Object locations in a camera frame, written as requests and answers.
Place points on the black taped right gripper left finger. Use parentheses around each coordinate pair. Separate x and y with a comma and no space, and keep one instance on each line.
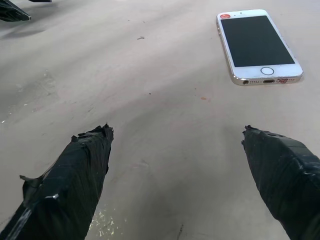
(67,185)

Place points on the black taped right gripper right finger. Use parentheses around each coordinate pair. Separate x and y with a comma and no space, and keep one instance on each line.
(287,175)

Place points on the finger of the black ribbed left gripper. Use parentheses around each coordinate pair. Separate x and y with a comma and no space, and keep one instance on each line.
(42,1)
(11,11)

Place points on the white smartphone with black screen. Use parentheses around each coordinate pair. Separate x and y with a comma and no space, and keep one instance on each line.
(257,40)

